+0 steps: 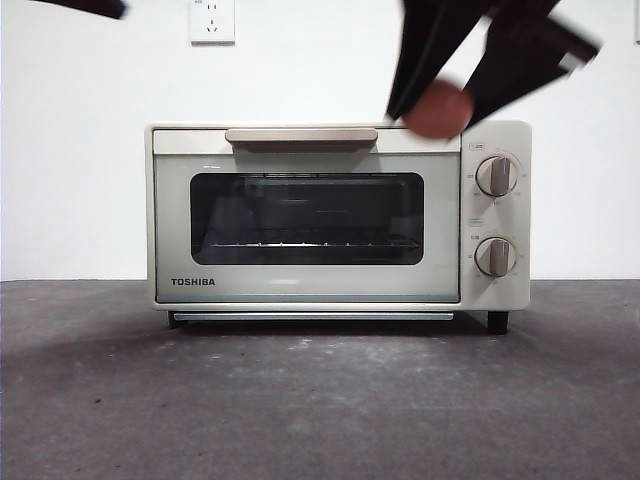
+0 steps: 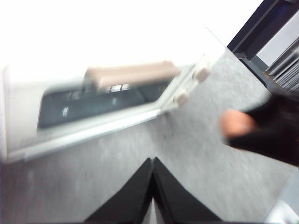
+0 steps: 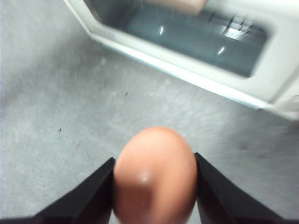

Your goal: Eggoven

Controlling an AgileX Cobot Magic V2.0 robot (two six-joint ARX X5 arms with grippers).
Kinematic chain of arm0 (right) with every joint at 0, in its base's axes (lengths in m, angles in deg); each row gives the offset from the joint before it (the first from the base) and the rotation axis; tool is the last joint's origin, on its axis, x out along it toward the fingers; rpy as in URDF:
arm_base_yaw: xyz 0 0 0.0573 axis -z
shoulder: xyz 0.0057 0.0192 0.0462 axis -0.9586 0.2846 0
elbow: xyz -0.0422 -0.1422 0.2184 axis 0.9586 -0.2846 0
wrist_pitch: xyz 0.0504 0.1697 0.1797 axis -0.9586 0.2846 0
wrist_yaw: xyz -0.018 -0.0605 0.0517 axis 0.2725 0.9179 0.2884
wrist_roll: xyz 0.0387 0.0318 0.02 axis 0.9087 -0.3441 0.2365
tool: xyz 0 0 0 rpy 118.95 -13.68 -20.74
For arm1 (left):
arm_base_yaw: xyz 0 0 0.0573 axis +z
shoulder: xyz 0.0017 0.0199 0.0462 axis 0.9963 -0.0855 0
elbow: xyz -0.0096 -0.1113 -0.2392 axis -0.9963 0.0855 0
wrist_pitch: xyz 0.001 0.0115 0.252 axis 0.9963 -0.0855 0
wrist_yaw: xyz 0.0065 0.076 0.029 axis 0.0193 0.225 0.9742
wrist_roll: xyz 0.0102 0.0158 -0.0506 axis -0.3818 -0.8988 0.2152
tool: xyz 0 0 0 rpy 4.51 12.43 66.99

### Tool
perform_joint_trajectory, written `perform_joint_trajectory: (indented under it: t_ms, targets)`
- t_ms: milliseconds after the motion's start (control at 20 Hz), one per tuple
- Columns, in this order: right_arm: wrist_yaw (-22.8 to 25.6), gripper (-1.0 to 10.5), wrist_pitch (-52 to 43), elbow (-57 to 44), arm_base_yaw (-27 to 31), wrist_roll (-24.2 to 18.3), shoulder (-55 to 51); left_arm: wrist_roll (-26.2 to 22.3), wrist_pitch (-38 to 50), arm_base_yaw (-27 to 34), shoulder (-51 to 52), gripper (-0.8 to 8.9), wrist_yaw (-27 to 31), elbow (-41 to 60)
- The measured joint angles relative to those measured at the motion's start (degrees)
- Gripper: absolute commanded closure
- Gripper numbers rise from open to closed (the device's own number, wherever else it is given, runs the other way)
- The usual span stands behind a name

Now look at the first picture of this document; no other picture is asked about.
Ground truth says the brown egg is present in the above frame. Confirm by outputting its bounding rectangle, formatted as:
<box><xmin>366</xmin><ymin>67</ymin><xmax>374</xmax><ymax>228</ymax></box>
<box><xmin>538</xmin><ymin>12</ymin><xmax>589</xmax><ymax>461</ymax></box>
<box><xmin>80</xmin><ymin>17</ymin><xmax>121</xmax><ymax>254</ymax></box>
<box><xmin>402</xmin><ymin>79</ymin><xmax>474</xmax><ymax>141</ymax></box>

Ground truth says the glass oven door beige handle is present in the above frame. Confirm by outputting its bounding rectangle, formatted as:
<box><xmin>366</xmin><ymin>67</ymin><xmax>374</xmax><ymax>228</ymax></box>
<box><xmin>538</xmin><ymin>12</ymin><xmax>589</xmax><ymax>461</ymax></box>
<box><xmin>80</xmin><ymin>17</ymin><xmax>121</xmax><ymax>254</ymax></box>
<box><xmin>152</xmin><ymin>127</ymin><xmax>461</xmax><ymax>304</ymax></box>

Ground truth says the beige oven knob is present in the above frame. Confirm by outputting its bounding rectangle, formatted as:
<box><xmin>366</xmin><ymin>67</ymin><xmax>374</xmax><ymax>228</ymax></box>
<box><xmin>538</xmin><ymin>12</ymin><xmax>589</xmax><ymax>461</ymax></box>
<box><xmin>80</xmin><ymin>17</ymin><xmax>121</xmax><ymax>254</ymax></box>
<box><xmin>474</xmin><ymin>155</ymin><xmax>520</xmax><ymax>198</ymax></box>
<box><xmin>473</xmin><ymin>237</ymin><xmax>518</xmax><ymax>278</ymax></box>

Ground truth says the cream Toshiba toaster oven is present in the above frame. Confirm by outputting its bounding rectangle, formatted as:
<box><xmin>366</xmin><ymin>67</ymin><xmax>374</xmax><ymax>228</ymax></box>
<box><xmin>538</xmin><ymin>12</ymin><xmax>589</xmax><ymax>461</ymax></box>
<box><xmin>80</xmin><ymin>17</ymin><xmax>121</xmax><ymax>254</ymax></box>
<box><xmin>143</xmin><ymin>119</ymin><xmax>533</xmax><ymax>335</ymax></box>

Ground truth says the metal oven crumb tray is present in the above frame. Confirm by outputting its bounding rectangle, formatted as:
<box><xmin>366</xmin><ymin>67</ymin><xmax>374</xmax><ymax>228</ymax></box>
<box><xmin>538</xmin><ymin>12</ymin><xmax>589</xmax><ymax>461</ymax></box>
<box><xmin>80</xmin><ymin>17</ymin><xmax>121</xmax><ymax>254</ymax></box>
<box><xmin>172</xmin><ymin>310</ymin><xmax>455</xmax><ymax>323</ymax></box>

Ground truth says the white wall socket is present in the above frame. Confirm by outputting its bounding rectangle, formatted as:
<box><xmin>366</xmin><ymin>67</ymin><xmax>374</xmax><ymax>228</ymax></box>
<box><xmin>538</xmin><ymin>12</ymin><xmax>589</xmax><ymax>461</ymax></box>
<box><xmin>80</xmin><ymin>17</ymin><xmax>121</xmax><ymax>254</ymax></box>
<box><xmin>189</xmin><ymin>0</ymin><xmax>236</xmax><ymax>47</ymax></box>

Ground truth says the metal wire oven rack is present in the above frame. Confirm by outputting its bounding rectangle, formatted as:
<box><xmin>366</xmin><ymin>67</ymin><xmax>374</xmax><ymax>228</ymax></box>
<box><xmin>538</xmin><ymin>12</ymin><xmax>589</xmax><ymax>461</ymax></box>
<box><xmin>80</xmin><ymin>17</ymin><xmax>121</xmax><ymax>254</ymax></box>
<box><xmin>207</xmin><ymin>239</ymin><xmax>419</xmax><ymax>251</ymax></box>

